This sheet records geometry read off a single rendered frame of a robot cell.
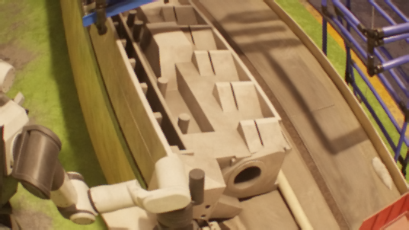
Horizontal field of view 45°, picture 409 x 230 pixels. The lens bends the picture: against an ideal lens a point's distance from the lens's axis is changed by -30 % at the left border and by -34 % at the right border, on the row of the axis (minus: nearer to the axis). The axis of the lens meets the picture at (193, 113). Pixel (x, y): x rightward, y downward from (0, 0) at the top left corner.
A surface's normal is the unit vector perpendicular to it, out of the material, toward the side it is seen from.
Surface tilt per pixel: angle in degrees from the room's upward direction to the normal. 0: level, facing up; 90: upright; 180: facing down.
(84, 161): 0
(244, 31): 0
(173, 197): 90
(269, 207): 0
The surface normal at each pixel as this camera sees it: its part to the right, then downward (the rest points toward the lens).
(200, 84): 0.17, -0.80
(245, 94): 0.32, -0.39
